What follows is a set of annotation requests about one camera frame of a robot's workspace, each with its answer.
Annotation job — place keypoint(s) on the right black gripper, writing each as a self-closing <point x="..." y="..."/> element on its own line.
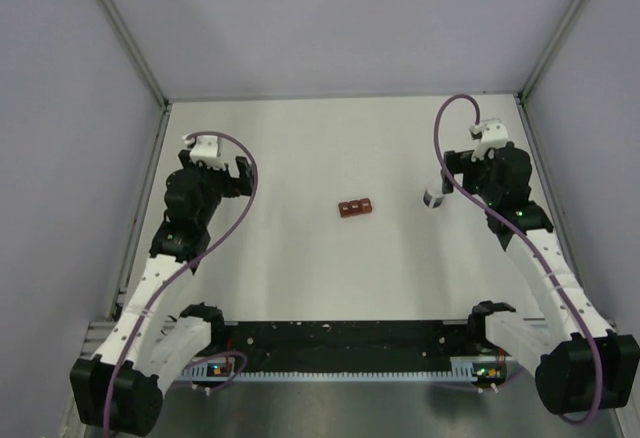
<point x="455" y="164"/>

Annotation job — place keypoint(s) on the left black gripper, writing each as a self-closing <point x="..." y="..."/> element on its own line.
<point x="234" y="186"/>

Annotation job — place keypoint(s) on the white pill bottle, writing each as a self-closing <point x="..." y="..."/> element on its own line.
<point x="433" y="196"/>

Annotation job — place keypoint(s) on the red weekly pill organizer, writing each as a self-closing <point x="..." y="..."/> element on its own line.
<point x="355" y="207"/>

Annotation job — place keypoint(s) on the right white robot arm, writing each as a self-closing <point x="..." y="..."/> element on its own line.
<point x="581" y="364"/>

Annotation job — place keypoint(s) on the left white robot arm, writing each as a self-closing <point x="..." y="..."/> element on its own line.
<point x="121" y="387"/>

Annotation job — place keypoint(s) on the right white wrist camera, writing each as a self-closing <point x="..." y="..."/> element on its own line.
<point x="488" y="134"/>

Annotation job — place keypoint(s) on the right aluminium frame post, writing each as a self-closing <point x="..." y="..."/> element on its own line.
<point x="553" y="46"/>

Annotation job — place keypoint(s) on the aluminium frame post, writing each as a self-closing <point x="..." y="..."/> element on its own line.
<point x="553" y="46"/>
<point x="133" y="52"/>

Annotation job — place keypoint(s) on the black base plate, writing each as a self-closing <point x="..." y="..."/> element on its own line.
<point x="350" y="346"/>

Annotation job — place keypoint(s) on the grey slotted cable duct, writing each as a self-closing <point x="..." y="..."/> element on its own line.
<point x="210" y="374"/>

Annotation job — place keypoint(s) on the left aluminium frame post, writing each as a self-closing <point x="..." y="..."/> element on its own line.
<point x="133" y="52"/>

